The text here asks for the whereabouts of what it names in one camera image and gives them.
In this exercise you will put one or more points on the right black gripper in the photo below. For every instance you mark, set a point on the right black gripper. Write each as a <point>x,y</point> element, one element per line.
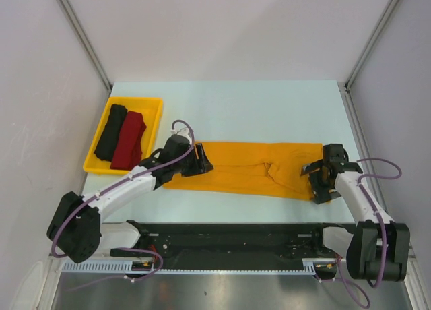
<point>321,193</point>

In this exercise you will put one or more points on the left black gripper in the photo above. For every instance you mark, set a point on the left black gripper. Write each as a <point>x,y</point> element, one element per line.
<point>205,165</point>

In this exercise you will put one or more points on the orange t shirt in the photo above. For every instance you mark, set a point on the orange t shirt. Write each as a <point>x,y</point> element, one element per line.
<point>254,169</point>

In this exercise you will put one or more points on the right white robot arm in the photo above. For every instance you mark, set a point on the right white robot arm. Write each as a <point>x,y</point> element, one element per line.
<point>378,248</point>

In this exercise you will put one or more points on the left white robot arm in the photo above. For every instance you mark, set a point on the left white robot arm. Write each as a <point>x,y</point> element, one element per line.
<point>75,229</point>

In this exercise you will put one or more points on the red rolled t shirt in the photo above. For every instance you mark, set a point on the red rolled t shirt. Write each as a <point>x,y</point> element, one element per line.
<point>128,151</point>

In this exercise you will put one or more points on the black rolled t shirt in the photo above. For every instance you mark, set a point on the black rolled t shirt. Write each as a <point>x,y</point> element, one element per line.
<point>109,137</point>

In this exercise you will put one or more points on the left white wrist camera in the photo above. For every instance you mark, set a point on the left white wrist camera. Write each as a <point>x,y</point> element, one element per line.
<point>184,132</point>

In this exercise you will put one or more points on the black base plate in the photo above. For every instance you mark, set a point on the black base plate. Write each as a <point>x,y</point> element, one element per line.
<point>255,247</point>

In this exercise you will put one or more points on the white slotted cable duct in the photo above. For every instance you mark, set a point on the white slotted cable duct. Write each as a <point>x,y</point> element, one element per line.
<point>136,267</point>

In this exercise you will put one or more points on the right aluminium frame post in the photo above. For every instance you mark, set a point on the right aluminium frame post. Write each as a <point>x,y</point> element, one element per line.
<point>372,41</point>

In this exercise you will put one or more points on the aluminium frame post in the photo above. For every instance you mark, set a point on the aluminium frame post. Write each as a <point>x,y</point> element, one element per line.
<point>372,41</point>
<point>82,37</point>

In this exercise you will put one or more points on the left aluminium frame post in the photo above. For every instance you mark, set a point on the left aluminium frame post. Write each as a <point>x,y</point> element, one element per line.
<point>82,37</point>

